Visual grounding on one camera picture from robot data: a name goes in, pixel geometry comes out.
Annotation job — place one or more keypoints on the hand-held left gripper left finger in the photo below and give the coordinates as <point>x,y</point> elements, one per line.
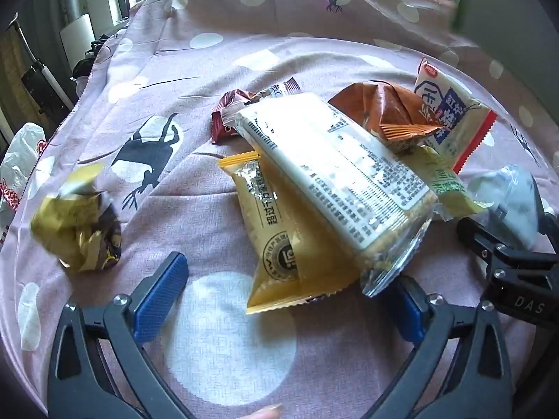
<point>161,297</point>

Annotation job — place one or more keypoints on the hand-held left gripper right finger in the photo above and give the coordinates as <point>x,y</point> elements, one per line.
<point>408,310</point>

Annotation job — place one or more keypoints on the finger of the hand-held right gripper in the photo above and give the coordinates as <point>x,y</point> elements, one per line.
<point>519,279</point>
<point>548,222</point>

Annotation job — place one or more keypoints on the clear plastic wrapper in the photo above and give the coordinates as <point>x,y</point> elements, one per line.
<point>506,200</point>

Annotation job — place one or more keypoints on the white blue red snack packet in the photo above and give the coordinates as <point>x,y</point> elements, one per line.
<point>454,109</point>

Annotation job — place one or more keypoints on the clear cracker pack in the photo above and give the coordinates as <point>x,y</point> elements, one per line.
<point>332,170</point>

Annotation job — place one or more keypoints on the orange snack packet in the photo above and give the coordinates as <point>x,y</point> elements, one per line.
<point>375,104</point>

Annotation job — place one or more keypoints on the person's left hand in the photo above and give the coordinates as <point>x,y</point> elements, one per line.
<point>266,412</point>

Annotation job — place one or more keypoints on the green yellow snack packet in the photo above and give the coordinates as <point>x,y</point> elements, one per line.
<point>445,183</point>

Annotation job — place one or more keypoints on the crumpled gold snack packet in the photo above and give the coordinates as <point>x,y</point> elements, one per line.
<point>74,222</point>

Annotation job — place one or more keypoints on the dark red snack packet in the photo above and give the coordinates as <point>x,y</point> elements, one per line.
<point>227,122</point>

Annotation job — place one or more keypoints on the white plastic bag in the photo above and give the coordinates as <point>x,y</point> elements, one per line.
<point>17,161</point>

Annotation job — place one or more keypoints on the pink polka dot blanket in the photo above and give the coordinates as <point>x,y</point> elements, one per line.
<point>174,74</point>

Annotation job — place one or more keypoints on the brown white snack packet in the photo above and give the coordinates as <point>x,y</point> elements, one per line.
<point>284,87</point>

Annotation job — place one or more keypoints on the dark cloth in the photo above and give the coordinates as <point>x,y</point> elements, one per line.
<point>87,63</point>

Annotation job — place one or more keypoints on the stick vacuum cleaner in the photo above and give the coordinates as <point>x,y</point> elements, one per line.
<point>43,78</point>

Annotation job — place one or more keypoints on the white radiator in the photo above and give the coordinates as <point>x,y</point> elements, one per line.
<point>78,39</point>

